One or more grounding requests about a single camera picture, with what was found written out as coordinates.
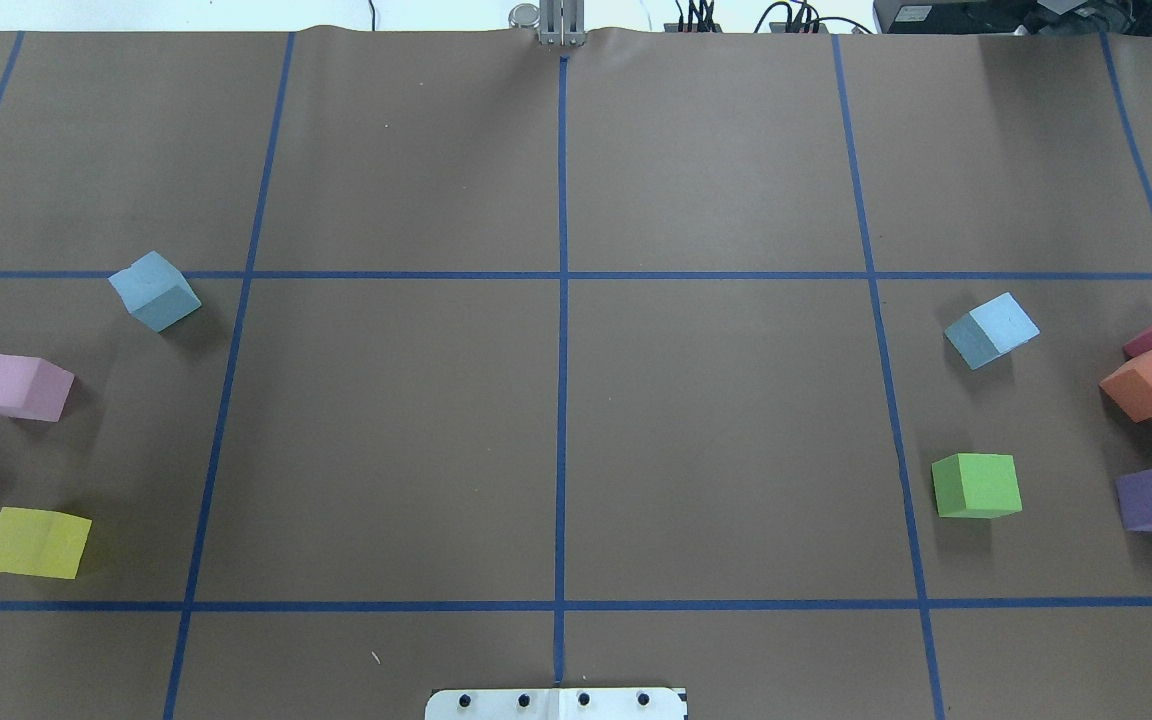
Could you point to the yellow foam block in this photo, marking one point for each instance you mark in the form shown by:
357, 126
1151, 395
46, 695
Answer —
42, 543

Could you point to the aluminium frame post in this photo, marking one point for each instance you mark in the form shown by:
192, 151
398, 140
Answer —
561, 23

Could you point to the green foam block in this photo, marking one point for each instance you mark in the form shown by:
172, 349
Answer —
976, 486

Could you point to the light pink foam block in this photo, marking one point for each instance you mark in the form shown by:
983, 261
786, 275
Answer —
32, 388

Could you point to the light blue block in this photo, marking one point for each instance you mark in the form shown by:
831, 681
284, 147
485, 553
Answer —
154, 292
991, 330

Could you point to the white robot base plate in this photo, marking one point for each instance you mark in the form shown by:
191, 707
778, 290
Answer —
558, 703

